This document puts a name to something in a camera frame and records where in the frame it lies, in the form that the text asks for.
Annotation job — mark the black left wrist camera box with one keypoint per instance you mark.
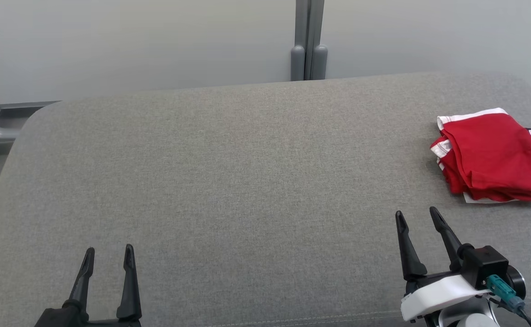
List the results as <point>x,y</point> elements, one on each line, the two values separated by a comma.
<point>58,319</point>

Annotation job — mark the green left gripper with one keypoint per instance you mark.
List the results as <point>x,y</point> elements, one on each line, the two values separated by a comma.
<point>115,323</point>

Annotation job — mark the grey fabric sofa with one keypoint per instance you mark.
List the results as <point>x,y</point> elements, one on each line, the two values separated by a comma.
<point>247,181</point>

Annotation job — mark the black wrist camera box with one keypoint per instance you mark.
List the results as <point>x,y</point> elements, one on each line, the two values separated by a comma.
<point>58,319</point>
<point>485,265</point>

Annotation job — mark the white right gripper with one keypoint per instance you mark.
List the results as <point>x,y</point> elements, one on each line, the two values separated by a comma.
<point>438,295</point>

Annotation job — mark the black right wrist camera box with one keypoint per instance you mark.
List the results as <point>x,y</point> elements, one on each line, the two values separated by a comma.
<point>485,265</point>

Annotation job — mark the red Bulls basketball shorts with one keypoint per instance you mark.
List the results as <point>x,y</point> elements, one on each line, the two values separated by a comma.
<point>488,145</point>

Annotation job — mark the grey partition post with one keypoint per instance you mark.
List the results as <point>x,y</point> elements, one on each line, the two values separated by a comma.
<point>309,45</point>

